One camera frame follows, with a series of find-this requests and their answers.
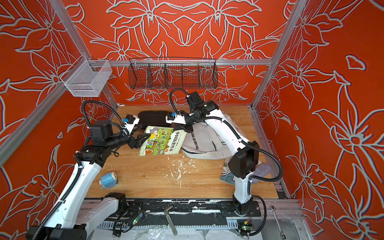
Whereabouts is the green history picture book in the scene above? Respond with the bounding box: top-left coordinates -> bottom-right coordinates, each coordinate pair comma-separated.
140,126 -> 187,156

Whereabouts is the white backpack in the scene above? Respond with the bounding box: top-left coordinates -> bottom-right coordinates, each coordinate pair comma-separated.
182,119 -> 246,160

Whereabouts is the blue mythology picture book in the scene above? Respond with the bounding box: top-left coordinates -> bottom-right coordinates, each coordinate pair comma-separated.
220,158 -> 235,186

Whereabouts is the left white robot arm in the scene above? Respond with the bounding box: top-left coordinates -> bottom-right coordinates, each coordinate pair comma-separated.
26,100 -> 149,240

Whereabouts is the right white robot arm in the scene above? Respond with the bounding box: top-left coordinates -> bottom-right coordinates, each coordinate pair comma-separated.
166,88 -> 283,216

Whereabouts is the blue mug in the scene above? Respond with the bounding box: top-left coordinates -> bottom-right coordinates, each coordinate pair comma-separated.
99,172 -> 119,189

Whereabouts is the silver wrench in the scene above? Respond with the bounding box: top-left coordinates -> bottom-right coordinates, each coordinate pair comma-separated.
270,206 -> 287,240

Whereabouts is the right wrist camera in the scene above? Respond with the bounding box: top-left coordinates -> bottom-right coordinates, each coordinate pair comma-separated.
166,112 -> 186,125

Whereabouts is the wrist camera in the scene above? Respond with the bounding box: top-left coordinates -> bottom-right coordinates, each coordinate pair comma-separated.
166,112 -> 186,125
123,115 -> 140,136

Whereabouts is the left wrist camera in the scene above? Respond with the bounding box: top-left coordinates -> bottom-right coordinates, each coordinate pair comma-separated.
123,115 -> 140,136

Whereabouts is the black wire wall basket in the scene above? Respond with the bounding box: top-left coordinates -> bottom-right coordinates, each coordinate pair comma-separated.
128,58 -> 219,90

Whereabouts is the white wire wall basket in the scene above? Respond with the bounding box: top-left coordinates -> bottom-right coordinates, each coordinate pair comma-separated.
60,55 -> 112,98

